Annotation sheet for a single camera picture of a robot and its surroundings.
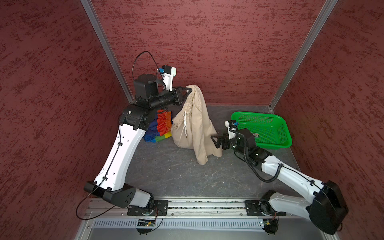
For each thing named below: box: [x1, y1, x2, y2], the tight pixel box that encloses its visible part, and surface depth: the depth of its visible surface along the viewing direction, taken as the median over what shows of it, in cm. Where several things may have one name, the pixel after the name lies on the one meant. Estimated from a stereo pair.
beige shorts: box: [170, 85, 223, 166], surface depth 72 cm
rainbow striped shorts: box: [144, 109, 174, 143], surface depth 102 cm
